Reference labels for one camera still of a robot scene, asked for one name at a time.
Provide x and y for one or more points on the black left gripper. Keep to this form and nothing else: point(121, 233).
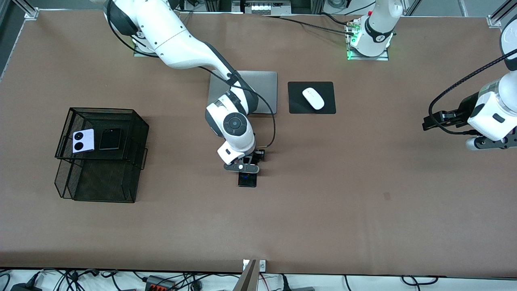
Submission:
point(465, 108)

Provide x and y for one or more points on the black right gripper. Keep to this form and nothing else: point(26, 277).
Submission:
point(258, 155)

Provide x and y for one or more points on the black slab smartphone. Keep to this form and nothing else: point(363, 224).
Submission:
point(247, 181)

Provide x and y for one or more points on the black flip phone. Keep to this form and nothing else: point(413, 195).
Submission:
point(110, 141)

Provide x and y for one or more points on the lilac flip phone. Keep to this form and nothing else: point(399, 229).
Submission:
point(89, 137)

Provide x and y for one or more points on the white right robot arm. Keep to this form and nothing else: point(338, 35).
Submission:
point(173, 40)

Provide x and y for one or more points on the black mouse pad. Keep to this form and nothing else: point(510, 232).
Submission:
point(297, 105)

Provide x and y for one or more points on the silver closed laptop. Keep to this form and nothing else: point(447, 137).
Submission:
point(266, 85)

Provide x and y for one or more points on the white computer mouse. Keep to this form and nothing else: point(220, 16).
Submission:
point(314, 99)

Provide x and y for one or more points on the aluminium profile bar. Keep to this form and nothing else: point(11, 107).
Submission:
point(248, 279)

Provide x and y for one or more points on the grey device with white connectors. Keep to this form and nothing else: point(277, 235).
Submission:
point(262, 8)

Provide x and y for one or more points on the black mesh two-tier tray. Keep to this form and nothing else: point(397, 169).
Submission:
point(101, 182)

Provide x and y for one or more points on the black hub with orange ports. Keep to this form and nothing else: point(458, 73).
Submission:
point(159, 283)

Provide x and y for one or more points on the black power adapter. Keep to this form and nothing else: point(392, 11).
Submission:
point(24, 287)

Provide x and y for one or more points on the small metal corner bracket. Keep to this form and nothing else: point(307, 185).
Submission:
point(262, 265)
point(245, 264)

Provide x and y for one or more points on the aluminium frame profile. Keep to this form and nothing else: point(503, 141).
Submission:
point(494, 20)

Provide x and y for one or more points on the aluminium table corner bracket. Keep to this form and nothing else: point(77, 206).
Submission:
point(32, 14)

